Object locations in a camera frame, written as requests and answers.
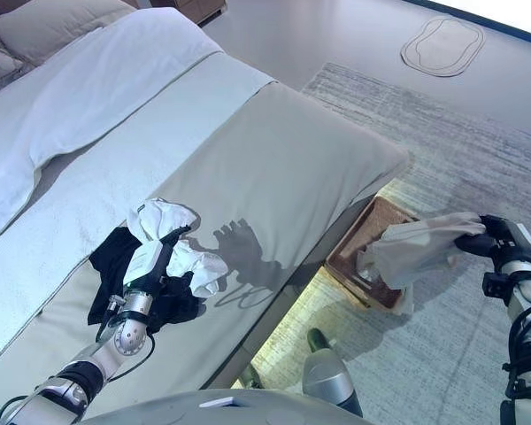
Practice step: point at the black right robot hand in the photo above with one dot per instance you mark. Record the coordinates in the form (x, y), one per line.
(509, 243)

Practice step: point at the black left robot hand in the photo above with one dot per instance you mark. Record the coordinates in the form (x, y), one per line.
(146, 263)

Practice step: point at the black garment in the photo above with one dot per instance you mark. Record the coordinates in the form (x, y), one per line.
(115, 257)

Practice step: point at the white garment with blue label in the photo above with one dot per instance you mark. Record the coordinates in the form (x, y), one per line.
(194, 265)

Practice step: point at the cream garment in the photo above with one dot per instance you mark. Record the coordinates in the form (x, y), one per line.
(416, 248)

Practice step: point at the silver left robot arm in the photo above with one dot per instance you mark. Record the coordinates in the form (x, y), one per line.
(130, 338)

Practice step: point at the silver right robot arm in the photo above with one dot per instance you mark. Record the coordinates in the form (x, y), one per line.
(524, 292)

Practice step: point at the woven wicker basket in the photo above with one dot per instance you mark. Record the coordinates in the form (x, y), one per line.
(349, 248)

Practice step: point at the bed with beige cover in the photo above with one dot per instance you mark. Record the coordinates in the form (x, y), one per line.
(270, 155)

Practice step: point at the grey robot torso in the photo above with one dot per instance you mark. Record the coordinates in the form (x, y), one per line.
(212, 409)

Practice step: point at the white duvet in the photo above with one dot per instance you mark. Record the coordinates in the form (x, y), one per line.
(115, 66)

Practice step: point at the small oval floor mat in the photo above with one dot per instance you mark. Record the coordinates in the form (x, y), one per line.
(442, 46)

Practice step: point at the silver right robot leg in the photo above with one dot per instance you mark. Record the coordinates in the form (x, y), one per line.
(327, 376)

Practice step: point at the plain beige pillow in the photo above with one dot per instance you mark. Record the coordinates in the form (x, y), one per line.
(57, 31)

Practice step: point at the brown wooden nightstand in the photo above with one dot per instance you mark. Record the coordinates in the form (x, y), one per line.
(203, 5)

